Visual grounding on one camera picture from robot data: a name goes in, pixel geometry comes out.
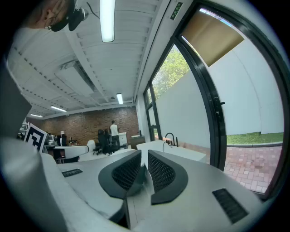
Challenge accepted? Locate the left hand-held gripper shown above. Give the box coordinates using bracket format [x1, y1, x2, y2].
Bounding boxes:
[24, 123, 48, 153]

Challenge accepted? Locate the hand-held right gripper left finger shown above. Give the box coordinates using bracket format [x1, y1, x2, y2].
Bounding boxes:
[98, 149, 146, 200]

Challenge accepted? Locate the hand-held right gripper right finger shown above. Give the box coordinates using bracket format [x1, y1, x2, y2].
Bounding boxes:
[147, 149, 189, 206]

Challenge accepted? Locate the brown wooden cabinet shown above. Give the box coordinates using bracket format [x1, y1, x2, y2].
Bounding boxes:
[130, 135, 146, 150]

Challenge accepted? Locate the black office chair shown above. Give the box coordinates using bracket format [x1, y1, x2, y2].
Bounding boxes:
[103, 128, 119, 155]
[92, 129, 110, 156]

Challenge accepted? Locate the white drawer cabinet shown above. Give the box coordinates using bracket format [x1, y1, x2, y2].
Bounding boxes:
[118, 132, 128, 150]

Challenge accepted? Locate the black curved faucet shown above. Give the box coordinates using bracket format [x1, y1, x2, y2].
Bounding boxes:
[163, 132, 175, 147]

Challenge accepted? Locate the person's white shirt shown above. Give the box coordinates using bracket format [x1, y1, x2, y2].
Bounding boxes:
[0, 135, 75, 232]

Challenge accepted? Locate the white toilet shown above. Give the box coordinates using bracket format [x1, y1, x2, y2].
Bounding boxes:
[87, 139, 97, 153]

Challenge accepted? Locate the ceiling air conditioner unit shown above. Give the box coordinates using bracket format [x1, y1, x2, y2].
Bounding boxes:
[53, 60, 96, 96]

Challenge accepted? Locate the person's head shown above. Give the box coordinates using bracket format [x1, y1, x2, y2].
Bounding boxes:
[27, 0, 75, 32]

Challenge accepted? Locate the brown cardboard panel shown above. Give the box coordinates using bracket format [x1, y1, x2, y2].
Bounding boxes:
[180, 10, 246, 68]

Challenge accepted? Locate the green exit sign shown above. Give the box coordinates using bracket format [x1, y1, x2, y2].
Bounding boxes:
[170, 2, 184, 21]

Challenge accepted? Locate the black window frame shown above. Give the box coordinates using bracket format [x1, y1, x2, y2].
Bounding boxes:
[143, 38, 182, 143]

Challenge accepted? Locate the black door handle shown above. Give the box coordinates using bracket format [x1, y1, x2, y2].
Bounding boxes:
[212, 97, 226, 119]

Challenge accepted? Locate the black door frame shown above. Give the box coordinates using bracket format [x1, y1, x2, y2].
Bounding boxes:
[173, 0, 290, 201]

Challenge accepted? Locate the black head-worn camera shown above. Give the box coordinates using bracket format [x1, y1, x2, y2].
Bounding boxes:
[51, 0, 89, 32]

